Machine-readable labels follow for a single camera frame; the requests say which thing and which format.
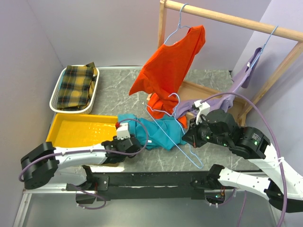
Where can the teal t shirt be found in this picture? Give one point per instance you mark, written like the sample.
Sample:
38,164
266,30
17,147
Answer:
143,128

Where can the orange t shirt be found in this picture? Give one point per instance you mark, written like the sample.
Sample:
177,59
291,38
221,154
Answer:
165,71

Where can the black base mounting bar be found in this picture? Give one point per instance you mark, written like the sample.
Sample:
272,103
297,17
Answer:
153,185

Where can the wooden clothes rack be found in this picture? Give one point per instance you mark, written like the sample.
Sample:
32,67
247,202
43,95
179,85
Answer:
189,90

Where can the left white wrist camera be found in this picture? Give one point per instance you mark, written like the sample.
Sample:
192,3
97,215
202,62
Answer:
122,131

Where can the blue hanger with lilac shirt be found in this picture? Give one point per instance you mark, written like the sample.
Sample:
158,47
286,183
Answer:
262,47

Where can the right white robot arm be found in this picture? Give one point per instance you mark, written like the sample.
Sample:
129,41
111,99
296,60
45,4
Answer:
220,128

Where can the yellow plastic tray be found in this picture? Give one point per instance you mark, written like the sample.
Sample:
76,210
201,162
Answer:
80,130

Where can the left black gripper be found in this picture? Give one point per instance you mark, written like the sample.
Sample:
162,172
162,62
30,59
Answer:
117,141

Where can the blue hanger with orange shirt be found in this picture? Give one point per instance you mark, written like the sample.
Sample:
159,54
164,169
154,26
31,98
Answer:
179,26

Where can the lilac t shirt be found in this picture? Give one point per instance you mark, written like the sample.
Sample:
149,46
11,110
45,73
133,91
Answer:
241,79

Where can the blue wire hanger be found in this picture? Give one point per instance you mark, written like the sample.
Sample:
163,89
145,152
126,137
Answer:
181,127

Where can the white plastic basket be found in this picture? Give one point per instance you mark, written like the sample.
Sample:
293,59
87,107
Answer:
54,97

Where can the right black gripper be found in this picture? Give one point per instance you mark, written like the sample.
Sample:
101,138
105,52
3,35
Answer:
192,134

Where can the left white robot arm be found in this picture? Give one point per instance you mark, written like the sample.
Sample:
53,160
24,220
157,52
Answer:
41,164

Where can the yellow plaid cloth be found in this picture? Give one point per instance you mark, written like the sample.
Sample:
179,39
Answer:
76,88

